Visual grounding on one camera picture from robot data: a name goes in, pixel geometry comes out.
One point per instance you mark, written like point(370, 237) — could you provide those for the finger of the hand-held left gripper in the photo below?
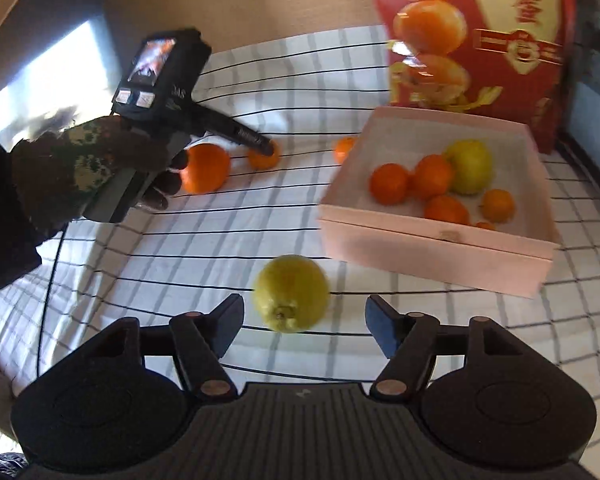
point(250, 137)

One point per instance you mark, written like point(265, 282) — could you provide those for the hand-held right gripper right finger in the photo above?
point(380, 322)

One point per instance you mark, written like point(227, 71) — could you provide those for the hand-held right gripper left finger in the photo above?
point(232, 320)

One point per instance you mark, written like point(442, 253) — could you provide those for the large orange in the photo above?
point(207, 170)

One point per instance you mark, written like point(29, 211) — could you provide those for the pink box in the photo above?
point(430, 255)

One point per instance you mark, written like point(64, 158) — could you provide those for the small mandarin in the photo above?
point(485, 225)
point(344, 151)

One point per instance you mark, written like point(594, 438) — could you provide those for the person's left hand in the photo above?
point(80, 160)

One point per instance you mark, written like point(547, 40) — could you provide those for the white checked cloth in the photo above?
point(180, 240)

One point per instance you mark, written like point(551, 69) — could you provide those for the dark monitor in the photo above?
point(55, 70)

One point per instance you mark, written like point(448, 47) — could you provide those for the red snack bag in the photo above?
point(505, 80)

